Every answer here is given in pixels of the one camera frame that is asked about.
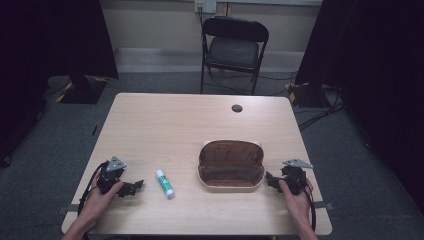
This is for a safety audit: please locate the brown pencil case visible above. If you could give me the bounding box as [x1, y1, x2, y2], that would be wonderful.
[197, 139, 266, 193]

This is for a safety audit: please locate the person's left hand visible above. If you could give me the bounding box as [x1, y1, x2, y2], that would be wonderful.
[80, 172, 125, 228]

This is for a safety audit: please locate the white wall socket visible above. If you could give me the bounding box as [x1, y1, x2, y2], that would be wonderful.
[194, 0, 218, 14]

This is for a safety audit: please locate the black curtain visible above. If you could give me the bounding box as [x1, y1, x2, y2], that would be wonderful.
[0, 0, 120, 168]
[295, 0, 424, 214]

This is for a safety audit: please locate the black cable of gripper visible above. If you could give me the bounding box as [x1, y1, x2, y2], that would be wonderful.
[291, 178, 317, 232]
[77, 161, 110, 217]

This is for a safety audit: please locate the black stand base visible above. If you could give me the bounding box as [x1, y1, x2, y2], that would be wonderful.
[59, 75, 108, 105]
[287, 81, 334, 108]

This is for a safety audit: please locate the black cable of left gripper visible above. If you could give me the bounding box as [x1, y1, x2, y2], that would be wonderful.
[77, 161, 110, 217]

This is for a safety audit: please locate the person's right hand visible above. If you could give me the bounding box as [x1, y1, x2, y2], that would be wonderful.
[278, 178, 315, 223]

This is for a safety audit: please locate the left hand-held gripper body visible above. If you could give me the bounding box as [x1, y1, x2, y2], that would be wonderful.
[95, 155, 128, 196]

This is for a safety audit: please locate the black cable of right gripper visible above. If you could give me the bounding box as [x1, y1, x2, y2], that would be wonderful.
[291, 178, 317, 232]

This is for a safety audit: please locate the white green glue stick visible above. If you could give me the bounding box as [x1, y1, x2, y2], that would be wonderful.
[154, 168, 176, 200]

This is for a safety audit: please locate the black folding chair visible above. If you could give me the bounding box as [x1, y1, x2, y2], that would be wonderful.
[199, 15, 270, 96]

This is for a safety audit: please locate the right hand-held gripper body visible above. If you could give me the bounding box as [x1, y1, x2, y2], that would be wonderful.
[280, 158, 315, 196]

